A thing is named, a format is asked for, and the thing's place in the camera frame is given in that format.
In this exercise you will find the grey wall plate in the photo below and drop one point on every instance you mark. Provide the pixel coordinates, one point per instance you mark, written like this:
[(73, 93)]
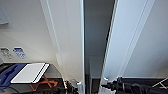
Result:
[(5, 53)]

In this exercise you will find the wall plate with blue print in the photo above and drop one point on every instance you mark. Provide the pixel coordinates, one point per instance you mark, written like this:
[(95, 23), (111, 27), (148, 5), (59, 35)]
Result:
[(19, 52)]

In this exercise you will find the blue bag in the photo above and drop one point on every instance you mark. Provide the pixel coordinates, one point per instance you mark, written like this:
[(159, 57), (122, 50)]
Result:
[(8, 75)]

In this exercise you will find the orange folding stand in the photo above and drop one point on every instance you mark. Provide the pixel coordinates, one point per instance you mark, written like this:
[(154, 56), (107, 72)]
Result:
[(50, 82)]

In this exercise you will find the white wardrobe body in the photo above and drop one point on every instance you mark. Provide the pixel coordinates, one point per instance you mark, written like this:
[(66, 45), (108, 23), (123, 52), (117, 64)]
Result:
[(96, 33)]

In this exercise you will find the flat white board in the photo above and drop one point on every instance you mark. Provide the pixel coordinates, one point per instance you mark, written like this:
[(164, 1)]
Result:
[(30, 72)]

